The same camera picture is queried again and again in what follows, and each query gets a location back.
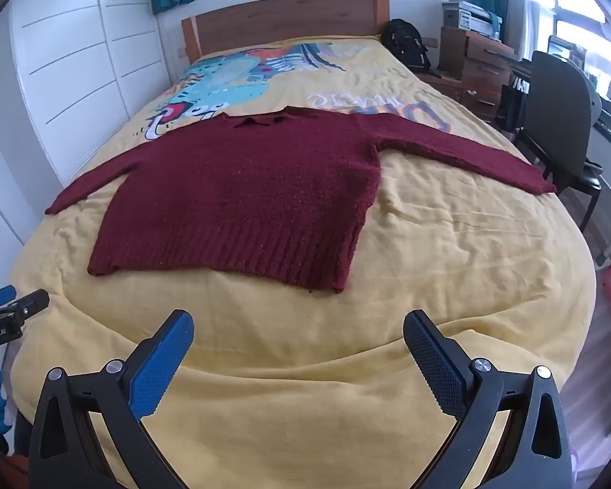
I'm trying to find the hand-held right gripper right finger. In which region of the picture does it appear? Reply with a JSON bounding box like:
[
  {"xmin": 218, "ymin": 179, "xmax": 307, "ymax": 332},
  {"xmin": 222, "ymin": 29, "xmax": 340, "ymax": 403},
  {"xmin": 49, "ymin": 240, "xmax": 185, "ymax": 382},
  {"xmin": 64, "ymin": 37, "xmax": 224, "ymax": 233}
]
[{"xmin": 403, "ymin": 310, "xmax": 571, "ymax": 489}]

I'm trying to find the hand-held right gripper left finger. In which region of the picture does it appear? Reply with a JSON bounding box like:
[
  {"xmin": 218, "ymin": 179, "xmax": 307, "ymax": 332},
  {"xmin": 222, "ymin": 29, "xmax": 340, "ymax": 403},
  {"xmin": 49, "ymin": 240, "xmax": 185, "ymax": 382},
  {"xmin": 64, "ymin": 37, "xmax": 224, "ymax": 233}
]
[{"xmin": 28, "ymin": 310, "xmax": 194, "ymax": 489}]

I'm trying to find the maroon knitted sweater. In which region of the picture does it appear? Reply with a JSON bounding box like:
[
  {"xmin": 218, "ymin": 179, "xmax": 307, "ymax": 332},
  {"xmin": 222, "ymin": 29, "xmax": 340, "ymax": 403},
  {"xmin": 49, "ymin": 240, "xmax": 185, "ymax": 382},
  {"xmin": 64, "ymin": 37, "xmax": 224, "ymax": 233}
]
[{"xmin": 45, "ymin": 106, "xmax": 557, "ymax": 295}]

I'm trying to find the yellow printed blanket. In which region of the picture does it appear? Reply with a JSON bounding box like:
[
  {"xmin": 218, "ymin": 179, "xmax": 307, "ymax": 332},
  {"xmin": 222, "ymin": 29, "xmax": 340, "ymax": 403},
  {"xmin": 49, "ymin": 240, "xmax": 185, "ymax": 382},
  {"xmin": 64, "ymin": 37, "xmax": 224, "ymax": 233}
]
[{"xmin": 7, "ymin": 35, "xmax": 599, "ymax": 489}]

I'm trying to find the white wardrobe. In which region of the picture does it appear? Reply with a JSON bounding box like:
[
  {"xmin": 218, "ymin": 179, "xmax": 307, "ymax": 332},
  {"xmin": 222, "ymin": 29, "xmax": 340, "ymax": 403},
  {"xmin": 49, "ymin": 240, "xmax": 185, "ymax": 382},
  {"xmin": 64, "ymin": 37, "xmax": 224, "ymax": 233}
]
[{"xmin": 0, "ymin": 0, "xmax": 176, "ymax": 245}]

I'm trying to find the black hanging bag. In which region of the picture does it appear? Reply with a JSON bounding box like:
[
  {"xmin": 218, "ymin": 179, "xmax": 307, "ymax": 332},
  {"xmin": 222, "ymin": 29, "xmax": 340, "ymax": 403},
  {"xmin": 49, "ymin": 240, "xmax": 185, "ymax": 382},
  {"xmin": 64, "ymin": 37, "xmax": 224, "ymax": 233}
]
[{"xmin": 495, "ymin": 79, "xmax": 530, "ymax": 137}]

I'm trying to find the low wooden bedside table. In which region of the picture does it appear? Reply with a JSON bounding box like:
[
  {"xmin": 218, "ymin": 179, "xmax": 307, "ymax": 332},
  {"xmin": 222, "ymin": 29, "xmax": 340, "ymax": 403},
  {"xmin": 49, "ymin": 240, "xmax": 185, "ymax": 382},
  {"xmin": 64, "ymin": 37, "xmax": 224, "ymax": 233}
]
[{"xmin": 416, "ymin": 68, "xmax": 464, "ymax": 104}]

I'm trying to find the black grey office chair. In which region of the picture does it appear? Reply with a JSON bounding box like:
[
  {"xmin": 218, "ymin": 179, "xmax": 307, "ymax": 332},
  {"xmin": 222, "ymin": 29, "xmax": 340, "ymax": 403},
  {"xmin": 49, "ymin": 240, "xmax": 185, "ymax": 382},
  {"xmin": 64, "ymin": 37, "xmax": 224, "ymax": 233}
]
[{"xmin": 514, "ymin": 51, "xmax": 604, "ymax": 231}]

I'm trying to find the wooden drawer cabinet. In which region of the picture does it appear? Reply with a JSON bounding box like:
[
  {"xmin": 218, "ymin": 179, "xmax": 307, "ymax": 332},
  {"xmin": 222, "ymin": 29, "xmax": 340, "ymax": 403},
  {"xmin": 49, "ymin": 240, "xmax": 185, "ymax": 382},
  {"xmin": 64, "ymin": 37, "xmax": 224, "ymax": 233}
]
[{"xmin": 439, "ymin": 26, "xmax": 520, "ymax": 123}]

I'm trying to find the black backpack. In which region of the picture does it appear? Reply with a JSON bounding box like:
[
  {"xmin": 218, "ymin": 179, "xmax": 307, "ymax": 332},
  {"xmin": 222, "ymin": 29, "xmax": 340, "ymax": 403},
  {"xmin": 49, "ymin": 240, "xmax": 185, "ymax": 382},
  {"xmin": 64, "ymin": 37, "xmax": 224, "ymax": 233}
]
[{"xmin": 381, "ymin": 19, "xmax": 433, "ymax": 73}]

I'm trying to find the white printer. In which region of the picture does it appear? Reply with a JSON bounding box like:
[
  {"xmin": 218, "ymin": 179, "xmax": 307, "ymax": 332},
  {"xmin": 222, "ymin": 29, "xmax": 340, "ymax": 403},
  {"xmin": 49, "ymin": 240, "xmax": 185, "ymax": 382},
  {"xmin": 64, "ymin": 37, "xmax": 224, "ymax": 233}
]
[{"xmin": 442, "ymin": 0, "xmax": 503, "ymax": 42}]

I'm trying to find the wooden bed headboard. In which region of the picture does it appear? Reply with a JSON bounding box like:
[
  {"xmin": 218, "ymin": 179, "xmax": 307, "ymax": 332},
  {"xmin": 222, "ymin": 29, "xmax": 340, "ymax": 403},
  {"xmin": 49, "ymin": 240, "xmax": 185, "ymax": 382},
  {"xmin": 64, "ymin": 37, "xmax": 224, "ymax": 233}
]
[{"xmin": 182, "ymin": 0, "xmax": 391, "ymax": 62}]

